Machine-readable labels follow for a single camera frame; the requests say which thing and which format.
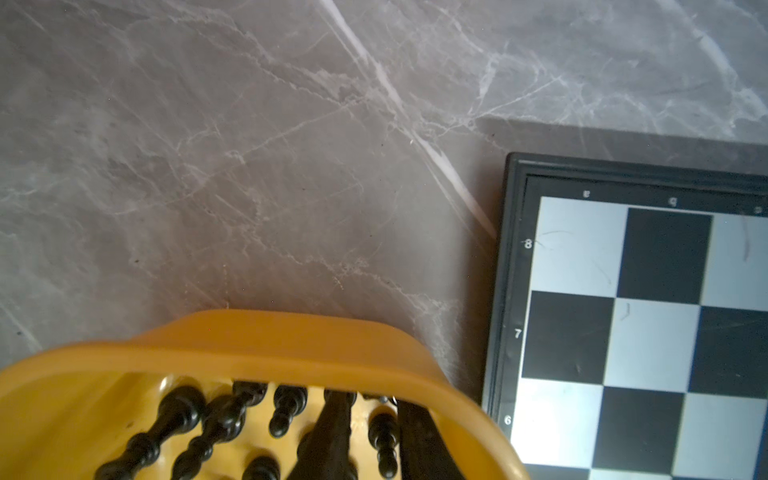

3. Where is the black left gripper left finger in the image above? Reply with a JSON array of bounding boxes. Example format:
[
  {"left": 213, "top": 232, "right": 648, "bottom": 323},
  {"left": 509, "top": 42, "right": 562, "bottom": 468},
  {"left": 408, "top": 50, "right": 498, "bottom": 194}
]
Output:
[{"left": 288, "top": 391, "right": 357, "bottom": 479}]

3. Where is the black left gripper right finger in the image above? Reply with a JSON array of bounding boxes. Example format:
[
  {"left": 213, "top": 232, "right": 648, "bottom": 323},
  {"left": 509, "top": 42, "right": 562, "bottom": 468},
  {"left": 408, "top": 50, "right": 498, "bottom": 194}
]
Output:
[{"left": 398, "top": 400, "right": 465, "bottom": 480}]

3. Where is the black chess piece in tray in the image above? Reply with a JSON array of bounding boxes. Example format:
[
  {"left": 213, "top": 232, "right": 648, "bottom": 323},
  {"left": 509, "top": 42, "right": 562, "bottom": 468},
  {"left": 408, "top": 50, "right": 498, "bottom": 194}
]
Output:
[
  {"left": 268, "top": 385, "right": 308, "bottom": 438},
  {"left": 94, "top": 386, "right": 206, "bottom": 479},
  {"left": 171, "top": 381, "right": 268, "bottom": 479}
]

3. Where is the black white chess board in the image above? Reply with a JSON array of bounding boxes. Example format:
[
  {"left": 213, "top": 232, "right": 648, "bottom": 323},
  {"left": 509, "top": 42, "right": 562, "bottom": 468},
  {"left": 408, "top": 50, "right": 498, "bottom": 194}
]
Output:
[{"left": 482, "top": 153, "right": 767, "bottom": 479}]

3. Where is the yellow plastic tray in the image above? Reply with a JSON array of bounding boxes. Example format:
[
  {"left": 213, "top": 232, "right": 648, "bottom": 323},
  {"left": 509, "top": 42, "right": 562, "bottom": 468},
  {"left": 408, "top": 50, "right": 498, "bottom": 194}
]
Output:
[{"left": 1, "top": 310, "right": 528, "bottom": 479}]

